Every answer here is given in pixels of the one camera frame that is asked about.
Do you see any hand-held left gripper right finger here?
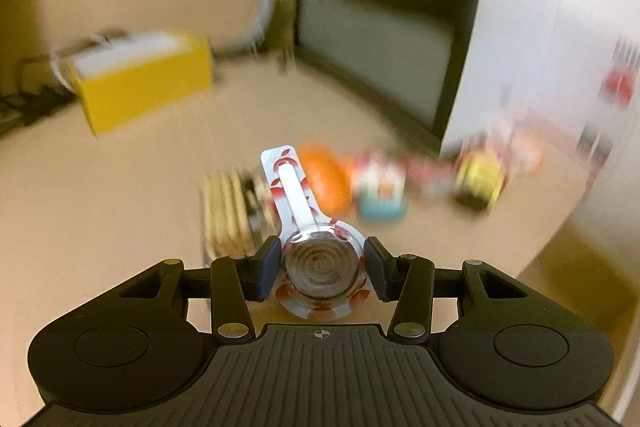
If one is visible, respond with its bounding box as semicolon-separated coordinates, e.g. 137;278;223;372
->
362;236;527;343

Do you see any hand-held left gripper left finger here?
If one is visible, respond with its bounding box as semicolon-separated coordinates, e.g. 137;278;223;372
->
117;234;283;343

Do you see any lollipop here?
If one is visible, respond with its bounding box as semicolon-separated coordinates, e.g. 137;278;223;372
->
260;145;374;321

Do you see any wooden bench figurine toy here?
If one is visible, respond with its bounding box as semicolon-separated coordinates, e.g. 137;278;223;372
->
199;169;277;259

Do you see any orange tiger toy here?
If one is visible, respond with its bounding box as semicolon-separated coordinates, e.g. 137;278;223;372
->
299;145;354;214

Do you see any yellow black small jar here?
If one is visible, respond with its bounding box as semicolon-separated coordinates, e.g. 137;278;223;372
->
452;122;544;211

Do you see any yellow cardboard box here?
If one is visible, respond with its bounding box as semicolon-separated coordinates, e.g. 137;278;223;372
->
69;31;215;137

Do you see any white computer case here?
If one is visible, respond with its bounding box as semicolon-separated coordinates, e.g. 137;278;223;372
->
292;0;572;158

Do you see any white printed leaflet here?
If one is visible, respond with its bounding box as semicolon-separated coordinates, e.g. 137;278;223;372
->
500;0;640;229

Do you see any coiled white cable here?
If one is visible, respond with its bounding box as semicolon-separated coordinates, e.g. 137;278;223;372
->
49;33;132;88

